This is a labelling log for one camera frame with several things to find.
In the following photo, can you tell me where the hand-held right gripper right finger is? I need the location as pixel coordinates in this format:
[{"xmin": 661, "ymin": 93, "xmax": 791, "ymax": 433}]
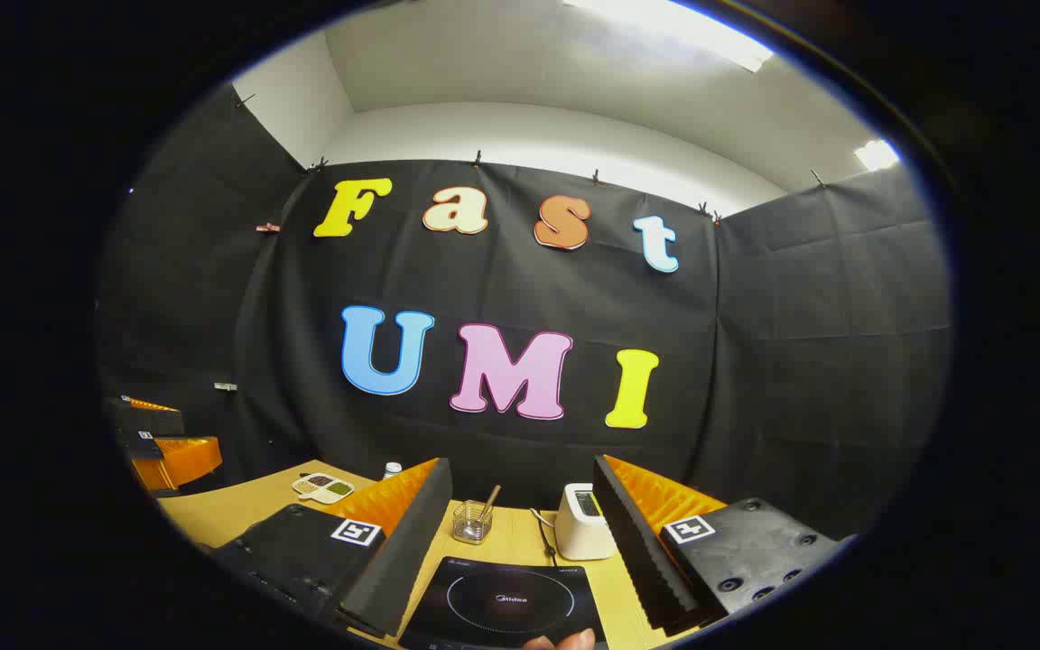
[{"xmin": 592, "ymin": 454, "xmax": 849, "ymax": 637}]

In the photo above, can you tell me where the black toaster power cable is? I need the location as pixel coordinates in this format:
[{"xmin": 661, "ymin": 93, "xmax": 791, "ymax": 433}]
[{"xmin": 529, "ymin": 507, "xmax": 560, "ymax": 566}]

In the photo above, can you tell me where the black backdrop cloth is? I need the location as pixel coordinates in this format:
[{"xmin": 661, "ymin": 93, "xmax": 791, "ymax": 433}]
[{"xmin": 96, "ymin": 86, "xmax": 952, "ymax": 543}]

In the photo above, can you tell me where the white divided bean dish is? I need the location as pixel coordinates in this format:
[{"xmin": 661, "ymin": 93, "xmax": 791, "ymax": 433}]
[{"xmin": 292, "ymin": 472, "xmax": 356, "ymax": 505}]

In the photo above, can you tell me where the small ceiling light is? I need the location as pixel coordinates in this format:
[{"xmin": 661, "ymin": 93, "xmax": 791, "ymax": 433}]
[{"xmin": 854, "ymin": 139, "xmax": 901, "ymax": 172}]

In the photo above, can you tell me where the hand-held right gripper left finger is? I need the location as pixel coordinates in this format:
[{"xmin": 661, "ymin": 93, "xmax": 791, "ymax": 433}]
[{"xmin": 211, "ymin": 457, "xmax": 454, "ymax": 640}]

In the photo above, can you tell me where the white toaster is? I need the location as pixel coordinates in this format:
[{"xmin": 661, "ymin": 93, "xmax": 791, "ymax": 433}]
[{"xmin": 556, "ymin": 483, "xmax": 618, "ymax": 561}]

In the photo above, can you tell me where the long ceiling light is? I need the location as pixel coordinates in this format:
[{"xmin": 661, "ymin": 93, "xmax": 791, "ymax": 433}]
[{"xmin": 563, "ymin": 0, "xmax": 775, "ymax": 73}]

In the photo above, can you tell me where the wooden handled spoon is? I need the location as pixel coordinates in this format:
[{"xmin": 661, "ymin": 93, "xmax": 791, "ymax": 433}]
[{"xmin": 466, "ymin": 485, "xmax": 502, "ymax": 539}]

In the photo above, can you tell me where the black induction cooktop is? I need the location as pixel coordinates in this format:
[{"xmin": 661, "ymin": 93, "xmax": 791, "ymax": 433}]
[{"xmin": 398, "ymin": 556, "xmax": 608, "ymax": 650}]

